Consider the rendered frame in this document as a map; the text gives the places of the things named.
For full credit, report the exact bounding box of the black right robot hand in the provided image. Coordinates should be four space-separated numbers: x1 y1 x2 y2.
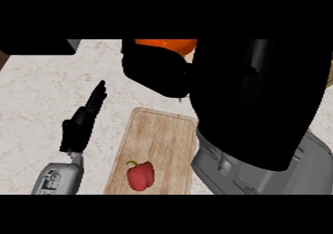
120 38 333 173

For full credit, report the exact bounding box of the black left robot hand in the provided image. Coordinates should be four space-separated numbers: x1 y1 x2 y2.
58 80 108 154

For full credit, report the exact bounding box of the orange squash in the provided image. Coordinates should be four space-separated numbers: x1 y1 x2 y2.
135 38 198 64

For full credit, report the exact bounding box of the wooden cutting board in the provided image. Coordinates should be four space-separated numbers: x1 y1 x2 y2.
102 106 200 196

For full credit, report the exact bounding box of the red bell pepper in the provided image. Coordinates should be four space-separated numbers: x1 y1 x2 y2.
124 160 155 193

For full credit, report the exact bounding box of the black appliance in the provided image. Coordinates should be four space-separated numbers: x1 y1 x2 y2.
0 38 83 56

